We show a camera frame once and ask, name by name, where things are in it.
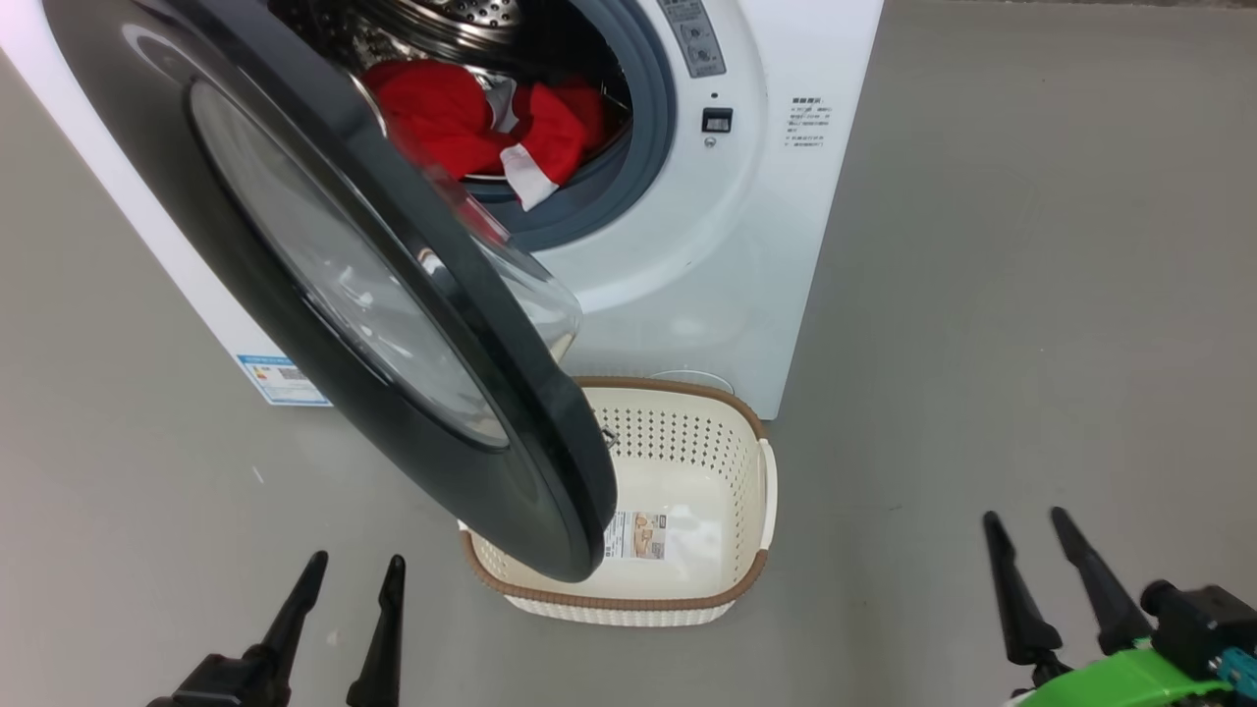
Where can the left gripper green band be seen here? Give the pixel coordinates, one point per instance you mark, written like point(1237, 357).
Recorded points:
point(211, 687)

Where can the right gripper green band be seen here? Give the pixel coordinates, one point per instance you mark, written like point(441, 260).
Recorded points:
point(1120, 682)

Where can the dark round washer door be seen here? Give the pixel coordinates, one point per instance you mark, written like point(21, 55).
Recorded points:
point(324, 245)

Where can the red and white garment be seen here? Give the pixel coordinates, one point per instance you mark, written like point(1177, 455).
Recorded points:
point(442, 113)

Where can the basket product label sticker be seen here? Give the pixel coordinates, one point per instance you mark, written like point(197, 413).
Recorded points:
point(636, 535)

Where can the cream basket with brown rim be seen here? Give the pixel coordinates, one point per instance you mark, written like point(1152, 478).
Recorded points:
point(707, 462)

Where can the white front-load washing machine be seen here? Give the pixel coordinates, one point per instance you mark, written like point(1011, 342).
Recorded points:
point(746, 255)

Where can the grey rubber door gasket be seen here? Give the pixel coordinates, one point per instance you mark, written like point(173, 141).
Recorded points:
point(643, 128)

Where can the blue energy label sticker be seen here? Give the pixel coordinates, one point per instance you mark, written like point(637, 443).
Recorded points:
point(283, 381)

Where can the round white filter cover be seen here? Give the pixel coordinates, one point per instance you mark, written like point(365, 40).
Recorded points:
point(709, 378)

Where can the stainless steel washer drum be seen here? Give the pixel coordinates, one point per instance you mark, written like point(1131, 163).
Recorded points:
point(462, 25)

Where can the grey warning sticker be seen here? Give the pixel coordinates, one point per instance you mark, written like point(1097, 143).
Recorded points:
point(695, 39)

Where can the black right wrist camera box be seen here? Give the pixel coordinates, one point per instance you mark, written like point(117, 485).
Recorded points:
point(1203, 624)

